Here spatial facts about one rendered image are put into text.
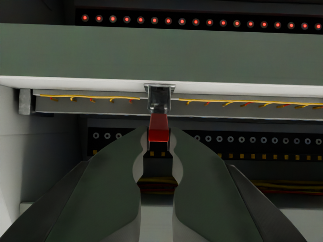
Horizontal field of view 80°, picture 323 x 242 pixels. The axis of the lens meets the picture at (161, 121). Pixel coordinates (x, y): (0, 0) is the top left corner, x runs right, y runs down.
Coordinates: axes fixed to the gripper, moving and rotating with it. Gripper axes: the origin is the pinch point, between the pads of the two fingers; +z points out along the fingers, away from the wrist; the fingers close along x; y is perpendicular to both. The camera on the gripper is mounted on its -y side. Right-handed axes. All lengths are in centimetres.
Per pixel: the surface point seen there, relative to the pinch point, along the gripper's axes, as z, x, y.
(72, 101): 9.1, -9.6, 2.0
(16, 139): 7.5, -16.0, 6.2
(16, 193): 4.8, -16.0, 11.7
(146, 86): 5.6, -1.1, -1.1
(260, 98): 9.1, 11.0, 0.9
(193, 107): 9.0, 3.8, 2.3
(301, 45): 6.6, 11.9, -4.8
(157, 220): 3.8, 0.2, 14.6
